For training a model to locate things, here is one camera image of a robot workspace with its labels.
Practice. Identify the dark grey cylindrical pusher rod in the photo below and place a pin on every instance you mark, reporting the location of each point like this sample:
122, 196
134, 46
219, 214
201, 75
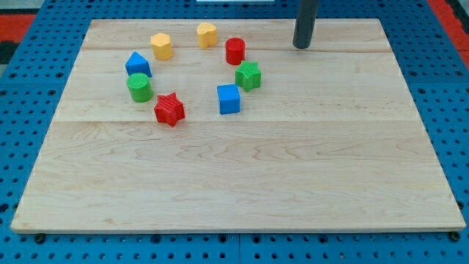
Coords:
304, 23

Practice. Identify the blue cube block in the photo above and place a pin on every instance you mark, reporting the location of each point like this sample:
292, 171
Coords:
228, 98

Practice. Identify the red cylinder block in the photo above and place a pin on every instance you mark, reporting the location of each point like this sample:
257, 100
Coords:
235, 51

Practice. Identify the green star block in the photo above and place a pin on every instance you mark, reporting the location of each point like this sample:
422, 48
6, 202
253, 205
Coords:
248, 76

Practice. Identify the yellow heart block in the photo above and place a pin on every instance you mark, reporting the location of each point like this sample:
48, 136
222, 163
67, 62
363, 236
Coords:
207, 35

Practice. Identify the yellow hexagon block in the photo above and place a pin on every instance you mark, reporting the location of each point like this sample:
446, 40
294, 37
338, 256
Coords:
161, 46

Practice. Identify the red star block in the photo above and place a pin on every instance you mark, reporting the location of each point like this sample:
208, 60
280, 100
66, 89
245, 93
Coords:
169, 109

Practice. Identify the blue triangular prism block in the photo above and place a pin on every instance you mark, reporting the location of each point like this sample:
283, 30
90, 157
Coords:
137, 64

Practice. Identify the green cylinder block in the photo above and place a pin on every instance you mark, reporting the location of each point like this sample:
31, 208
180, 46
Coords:
139, 87

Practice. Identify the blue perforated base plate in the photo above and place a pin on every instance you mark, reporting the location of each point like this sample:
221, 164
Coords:
428, 42

